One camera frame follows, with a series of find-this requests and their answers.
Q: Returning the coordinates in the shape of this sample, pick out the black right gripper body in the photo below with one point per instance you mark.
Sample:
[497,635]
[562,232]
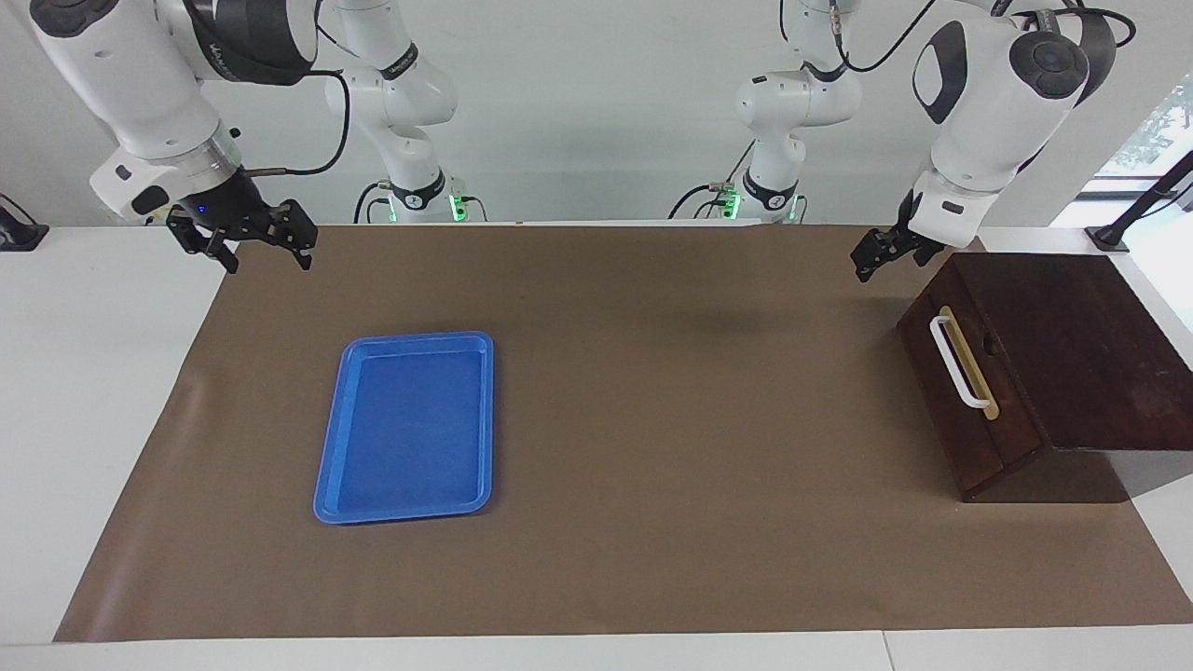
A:
[233,200]

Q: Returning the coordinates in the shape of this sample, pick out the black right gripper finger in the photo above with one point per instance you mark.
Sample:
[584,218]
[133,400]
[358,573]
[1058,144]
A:
[212,240]
[296,228]

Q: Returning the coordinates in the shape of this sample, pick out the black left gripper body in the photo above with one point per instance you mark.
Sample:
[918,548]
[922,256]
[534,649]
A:
[909,238]

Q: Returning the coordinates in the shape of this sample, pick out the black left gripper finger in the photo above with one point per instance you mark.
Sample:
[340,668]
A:
[876,250]
[927,253]

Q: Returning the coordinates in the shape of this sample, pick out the dark wooden drawer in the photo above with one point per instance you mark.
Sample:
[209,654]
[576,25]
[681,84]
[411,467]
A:
[969,447]

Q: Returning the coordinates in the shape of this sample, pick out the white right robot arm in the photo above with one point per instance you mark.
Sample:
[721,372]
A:
[140,84]

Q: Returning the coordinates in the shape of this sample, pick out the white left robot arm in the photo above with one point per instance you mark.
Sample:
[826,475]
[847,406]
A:
[988,102]

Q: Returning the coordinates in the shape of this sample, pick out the dark wooden drawer cabinet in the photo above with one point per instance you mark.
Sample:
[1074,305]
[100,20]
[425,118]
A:
[1100,354]

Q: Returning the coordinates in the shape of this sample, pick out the blue plastic tray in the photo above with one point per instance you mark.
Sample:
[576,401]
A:
[401,429]

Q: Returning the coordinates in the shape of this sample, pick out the bright window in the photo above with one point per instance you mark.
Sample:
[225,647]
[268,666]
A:
[1156,121]

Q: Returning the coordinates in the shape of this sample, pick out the brown paper table mat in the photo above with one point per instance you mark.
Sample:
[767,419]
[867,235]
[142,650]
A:
[652,466]

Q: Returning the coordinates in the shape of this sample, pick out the black table clamp mount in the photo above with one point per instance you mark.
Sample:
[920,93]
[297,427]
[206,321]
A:
[17,233]

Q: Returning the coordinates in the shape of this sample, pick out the black camera stand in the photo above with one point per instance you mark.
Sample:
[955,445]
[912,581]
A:
[1151,198]

